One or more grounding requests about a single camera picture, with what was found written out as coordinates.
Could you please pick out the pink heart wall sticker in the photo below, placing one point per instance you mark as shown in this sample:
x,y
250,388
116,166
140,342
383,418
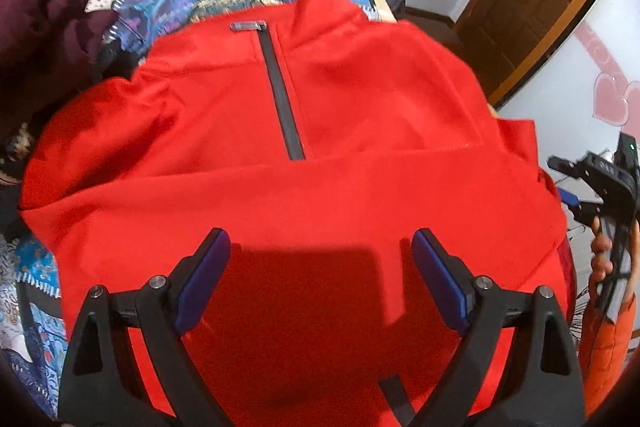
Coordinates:
x,y
612,99

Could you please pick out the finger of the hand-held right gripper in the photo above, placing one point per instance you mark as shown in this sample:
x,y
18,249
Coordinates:
x,y
585,212
567,168

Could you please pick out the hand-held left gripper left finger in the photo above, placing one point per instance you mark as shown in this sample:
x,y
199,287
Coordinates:
x,y
205,277

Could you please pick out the red jacket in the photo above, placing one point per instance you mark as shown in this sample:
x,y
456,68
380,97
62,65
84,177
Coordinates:
x,y
350,132

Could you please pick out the person's right hand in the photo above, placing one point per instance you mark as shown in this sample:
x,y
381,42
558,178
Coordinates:
x,y
601,257

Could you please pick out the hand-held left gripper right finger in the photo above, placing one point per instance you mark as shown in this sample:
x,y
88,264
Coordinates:
x,y
442,277

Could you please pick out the maroon garment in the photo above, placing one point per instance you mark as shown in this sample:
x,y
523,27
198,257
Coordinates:
x,y
40,37

